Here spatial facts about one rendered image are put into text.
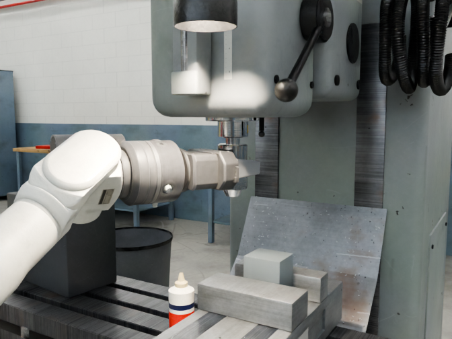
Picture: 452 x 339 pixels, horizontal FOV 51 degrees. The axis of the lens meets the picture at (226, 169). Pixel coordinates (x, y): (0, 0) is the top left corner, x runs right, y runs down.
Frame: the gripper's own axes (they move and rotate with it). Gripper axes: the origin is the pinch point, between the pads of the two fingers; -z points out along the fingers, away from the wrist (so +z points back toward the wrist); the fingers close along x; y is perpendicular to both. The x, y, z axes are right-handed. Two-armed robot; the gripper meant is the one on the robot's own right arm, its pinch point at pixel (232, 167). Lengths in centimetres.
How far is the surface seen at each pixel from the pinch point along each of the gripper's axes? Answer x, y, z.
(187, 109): -1.3, -8.8, 8.8
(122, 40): 551, -110, -206
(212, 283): -4.1, 16.4, 6.4
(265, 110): -11.2, -8.6, 2.6
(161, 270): 168, 76, -71
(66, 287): 30.2, 25.3, 17.8
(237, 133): -2.3, -5.3, 0.8
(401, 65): -10.7, -16.4, -26.5
